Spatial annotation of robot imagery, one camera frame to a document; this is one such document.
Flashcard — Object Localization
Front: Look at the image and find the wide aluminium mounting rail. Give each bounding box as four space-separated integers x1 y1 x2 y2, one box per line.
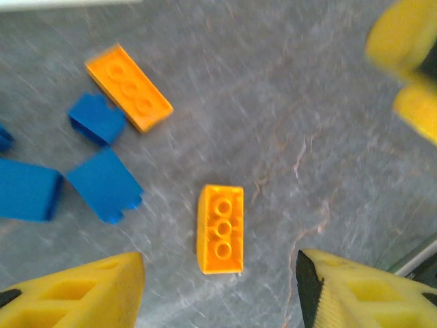
389 235 437 284

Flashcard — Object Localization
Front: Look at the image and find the blue lego brick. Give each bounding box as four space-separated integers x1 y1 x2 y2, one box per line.
0 158 64 223
0 122 16 153
64 146 145 225
67 92 127 148

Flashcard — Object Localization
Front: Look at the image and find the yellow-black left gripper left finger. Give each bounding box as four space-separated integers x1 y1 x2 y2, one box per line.
0 251 146 328

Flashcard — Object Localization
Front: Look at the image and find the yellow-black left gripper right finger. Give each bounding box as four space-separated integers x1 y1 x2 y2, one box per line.
295 248 437 328

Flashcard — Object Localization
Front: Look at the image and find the yellow lego brick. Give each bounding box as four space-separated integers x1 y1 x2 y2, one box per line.
195 184 245 275
84 45 175 135

